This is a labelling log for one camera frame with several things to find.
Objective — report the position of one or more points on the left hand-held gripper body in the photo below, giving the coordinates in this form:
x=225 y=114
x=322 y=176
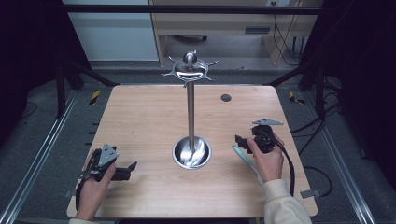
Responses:
x=107 y=154

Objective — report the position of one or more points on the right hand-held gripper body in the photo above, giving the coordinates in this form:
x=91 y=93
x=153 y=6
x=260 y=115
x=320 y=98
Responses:
x=264 y=138

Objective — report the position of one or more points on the light blue utensil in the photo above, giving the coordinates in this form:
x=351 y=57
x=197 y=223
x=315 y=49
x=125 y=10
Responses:
x=244 y=158

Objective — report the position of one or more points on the person's right hand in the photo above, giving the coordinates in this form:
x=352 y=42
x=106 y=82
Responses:
x=269 y=165

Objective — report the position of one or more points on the person's left hand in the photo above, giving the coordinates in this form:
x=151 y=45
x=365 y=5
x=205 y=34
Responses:
x=93 y=194

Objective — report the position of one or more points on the yellow black tape strip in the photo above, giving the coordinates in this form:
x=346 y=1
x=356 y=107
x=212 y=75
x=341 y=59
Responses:
x=95 y=97
x=294 y=98

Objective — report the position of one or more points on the steel utensil hanging stand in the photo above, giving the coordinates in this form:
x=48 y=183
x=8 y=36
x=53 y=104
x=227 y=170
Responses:
x=190 y=124

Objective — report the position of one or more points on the wooden desk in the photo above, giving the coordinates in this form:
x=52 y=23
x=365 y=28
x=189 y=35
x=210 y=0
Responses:
x=218 y=28

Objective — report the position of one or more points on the white cabinet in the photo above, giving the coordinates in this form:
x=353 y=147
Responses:
x=115 y=37

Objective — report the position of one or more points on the grey metal table bracket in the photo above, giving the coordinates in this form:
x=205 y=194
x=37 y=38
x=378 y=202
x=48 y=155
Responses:
x=69 y=193
x=309 y=193

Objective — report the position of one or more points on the aluminium floor rail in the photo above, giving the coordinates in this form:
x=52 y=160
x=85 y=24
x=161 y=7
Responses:
x=34 y=158
x=339 y=158

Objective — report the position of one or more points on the black frame strut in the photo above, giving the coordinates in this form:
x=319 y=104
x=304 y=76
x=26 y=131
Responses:
x=306 y=74
x=81 y=73

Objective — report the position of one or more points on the black frame crossbar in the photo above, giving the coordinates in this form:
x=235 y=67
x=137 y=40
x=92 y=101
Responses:
x=186 y=9

